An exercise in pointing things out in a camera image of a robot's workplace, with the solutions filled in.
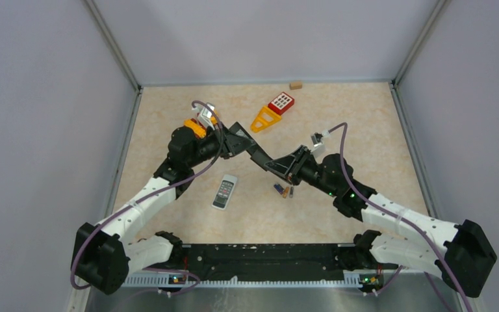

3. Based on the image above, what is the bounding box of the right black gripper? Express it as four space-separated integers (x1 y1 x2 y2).
264 145 339 198

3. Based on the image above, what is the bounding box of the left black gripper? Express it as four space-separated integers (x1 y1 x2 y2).
186 121 256 168

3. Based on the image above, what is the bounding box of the blue battery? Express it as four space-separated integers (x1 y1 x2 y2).
274 183 285 194

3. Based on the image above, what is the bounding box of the black remote control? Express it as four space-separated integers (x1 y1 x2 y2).
246 142 273 172

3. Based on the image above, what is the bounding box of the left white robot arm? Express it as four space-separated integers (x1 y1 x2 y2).
70 123 259 294

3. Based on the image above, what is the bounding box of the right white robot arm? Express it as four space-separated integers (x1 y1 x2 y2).
261 146 498 298

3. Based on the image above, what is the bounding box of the white remote control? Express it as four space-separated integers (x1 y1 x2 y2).
212 174 238 210

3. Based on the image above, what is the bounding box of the yellow triangle toy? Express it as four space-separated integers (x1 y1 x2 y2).
250 106 281 133

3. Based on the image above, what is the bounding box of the orange toy piece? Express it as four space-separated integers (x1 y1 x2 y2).
183 118 207 138

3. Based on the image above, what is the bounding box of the red toy block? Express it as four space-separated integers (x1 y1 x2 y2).
267 92 295 116

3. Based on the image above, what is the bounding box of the small wooden block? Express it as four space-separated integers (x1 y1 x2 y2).
289 81 303 90

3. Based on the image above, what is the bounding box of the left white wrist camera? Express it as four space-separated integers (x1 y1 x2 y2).
192 102 217 129

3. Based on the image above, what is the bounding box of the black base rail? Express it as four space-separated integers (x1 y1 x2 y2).
137 243 388 294

